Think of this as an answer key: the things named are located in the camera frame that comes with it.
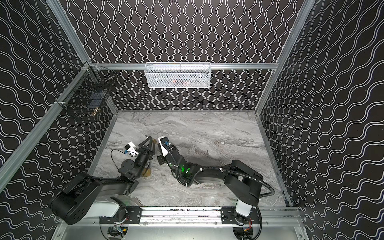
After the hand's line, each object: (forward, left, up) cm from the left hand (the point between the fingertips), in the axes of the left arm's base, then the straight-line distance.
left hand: (157, 139), depth 76 cm
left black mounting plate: (-31, +10, -23) cm, 40 cm away
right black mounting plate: (-28, -36, -24) cm, 52 cm away
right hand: (-1, -1, -4) cm, 4 cm away
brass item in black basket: (+13, +36, +6) cm, 39 cm away
